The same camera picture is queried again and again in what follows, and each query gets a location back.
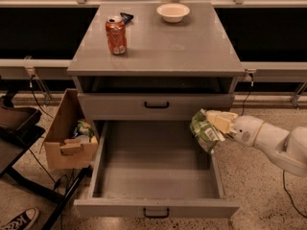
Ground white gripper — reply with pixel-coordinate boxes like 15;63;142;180
206;110;264;147

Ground green jalapeno chip bag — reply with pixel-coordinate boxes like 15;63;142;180
190;109;224;154

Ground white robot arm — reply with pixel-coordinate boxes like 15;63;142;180
205;110;307;177

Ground open grey bottom drawer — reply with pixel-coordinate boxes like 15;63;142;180
75;121;239;218

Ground grey drawer cabinet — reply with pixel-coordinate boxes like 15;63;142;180
68;1;244;135

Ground closed grey upper drawer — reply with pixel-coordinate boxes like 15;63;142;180
78;93;234;121

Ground white bowl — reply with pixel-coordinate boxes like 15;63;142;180
156;3;190;23

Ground snack bags in box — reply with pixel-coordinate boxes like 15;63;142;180
72;120;97;143

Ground dark blue snack wrapper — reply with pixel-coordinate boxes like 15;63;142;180
120;12;133;24

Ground orange soda can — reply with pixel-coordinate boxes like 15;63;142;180
106;15;127;55

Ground cardboard box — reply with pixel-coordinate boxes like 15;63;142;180
44;89;98;169

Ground dark folding table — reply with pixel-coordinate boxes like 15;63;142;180
0;93;92;230

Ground black and white sneaker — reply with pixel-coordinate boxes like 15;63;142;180
0;207;39;230

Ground black upper drawer handle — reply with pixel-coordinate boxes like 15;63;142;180
144;102;170;109

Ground black drawer handle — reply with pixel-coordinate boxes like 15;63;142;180
144;102;170;109
143;208;170;219

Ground black floor cable right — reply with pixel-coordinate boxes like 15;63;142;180
281;170;307;219

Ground black bottom drawer handle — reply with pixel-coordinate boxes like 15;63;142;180
143;208;170;219

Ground black cable left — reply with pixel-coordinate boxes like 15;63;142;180
28;74;55;119

